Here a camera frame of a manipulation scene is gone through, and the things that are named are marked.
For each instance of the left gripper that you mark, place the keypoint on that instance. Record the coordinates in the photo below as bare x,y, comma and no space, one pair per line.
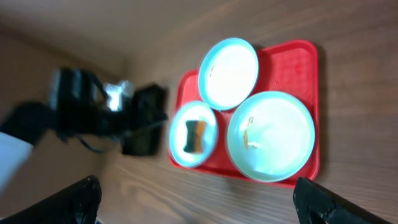
85,117

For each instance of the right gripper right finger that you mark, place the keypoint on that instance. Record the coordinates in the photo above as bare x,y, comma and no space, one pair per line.
315,204

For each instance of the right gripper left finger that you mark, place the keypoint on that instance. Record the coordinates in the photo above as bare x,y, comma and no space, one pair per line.
76,204

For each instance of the pale blue plate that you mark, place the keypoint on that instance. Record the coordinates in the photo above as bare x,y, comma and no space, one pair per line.
270,136
194,110
228,73

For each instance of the orange green scrub sponge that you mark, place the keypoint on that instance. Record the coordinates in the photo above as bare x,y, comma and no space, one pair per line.
195,132

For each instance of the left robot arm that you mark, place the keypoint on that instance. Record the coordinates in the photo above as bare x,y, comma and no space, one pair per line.
26,124

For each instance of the black rectangular water tray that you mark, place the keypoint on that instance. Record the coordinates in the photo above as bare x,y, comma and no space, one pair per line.
148,117

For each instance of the red plastic tray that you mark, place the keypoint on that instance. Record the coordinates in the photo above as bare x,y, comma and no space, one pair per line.
291,67

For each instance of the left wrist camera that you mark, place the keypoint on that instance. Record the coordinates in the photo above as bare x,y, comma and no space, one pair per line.
119,94

